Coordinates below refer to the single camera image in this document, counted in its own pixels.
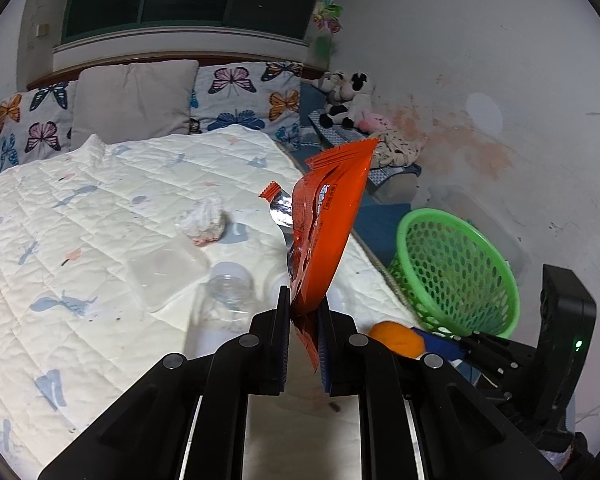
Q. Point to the clear plastic storage box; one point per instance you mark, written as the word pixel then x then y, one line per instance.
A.
pixel 480 220

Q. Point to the wall light switch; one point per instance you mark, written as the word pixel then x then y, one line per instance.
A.
pixel 41 30

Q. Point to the black white cow plush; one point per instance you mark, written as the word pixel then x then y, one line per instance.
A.
pixel 345 97

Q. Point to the clear plastic bottle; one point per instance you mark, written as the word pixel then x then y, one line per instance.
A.
pixel 225 300

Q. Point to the beige pillow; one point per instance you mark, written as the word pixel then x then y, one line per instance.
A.
pixel 130 100

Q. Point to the butterfly print pillow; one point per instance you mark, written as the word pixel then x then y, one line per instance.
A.
pixel 35 125
pixel 245 95

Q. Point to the orange mandarin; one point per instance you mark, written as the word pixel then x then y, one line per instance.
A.
pixel 395 340

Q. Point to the crumpled white tissue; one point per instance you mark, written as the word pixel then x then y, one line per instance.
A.
pixel 202 220

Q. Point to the green plastic basket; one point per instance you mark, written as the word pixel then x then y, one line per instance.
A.
pixel 440 214

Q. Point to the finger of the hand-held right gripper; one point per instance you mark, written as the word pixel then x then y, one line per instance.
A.
pixel 505 370
pixel 437 342

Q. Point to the clear plastic lid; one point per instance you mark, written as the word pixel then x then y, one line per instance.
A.
pixel 165 275

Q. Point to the white quilted blanket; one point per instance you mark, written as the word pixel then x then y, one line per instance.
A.
pixel 105 240

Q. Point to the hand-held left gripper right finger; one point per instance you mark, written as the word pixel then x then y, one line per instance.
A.
pixel 324 360

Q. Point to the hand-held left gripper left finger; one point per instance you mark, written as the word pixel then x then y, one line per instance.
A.
pixel 283 350

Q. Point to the beige spotted cloth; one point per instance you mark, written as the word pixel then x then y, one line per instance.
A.
pixel 400 147

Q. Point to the orange snack wrapper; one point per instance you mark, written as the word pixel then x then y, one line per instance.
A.
pixel 325 220

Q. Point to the brown wooden bed rail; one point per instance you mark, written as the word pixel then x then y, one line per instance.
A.
pixel 55 76

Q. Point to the colourful wall flower decoration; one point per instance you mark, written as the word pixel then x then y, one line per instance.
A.
pixel 327 22

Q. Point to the pink plush toy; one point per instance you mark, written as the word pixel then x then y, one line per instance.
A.
pixel 375 122

